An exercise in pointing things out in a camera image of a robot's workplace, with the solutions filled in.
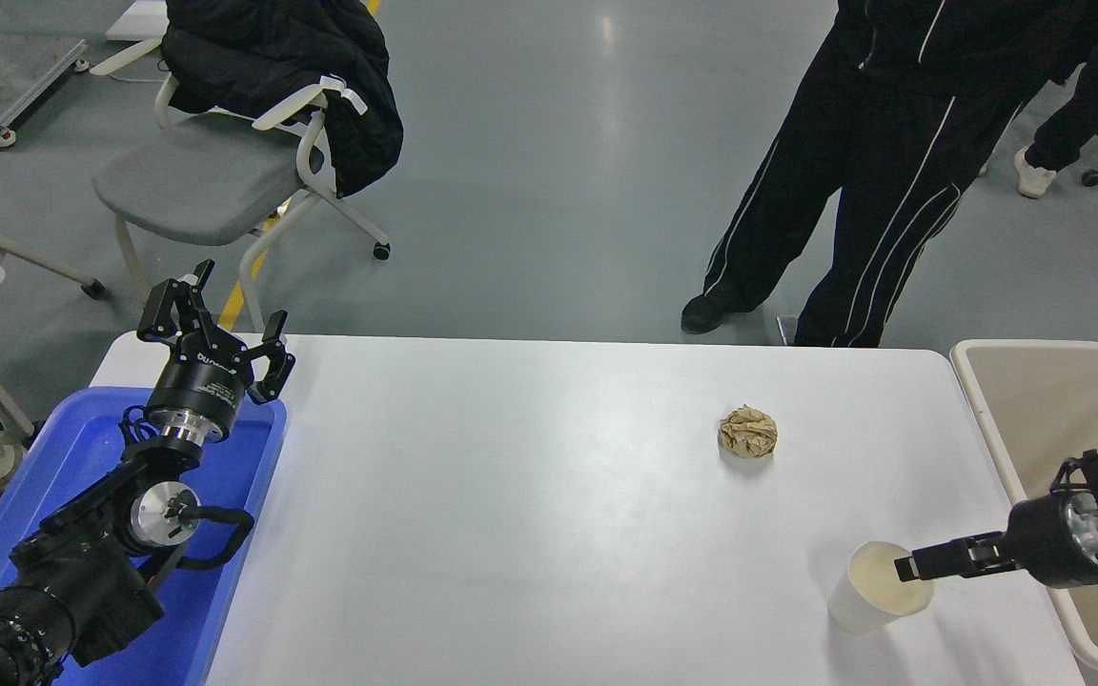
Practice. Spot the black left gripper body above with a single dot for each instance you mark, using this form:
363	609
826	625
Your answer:
201	386

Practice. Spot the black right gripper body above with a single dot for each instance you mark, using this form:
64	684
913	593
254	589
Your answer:
1040	543

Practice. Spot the white paper cup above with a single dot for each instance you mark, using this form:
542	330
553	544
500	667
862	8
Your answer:
868	586

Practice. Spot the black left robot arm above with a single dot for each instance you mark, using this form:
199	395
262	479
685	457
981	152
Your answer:
82	572

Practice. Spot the blue plastic tray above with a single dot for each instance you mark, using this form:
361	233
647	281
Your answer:
244	457

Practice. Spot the large pale bin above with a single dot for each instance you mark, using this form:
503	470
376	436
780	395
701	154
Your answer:
1035	410

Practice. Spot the grey seat chair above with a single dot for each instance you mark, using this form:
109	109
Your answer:
196	176

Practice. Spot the crumpled tan paper ball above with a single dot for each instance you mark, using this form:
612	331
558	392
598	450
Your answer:
748	432

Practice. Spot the black padded jacket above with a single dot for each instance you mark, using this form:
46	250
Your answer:
273	57

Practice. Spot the silver floor plate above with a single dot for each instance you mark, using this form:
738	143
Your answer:
785	332

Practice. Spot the white board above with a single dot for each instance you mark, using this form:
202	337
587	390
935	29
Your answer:
137	19

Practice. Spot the metal frame cart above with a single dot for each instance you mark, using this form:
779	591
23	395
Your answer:
30	71

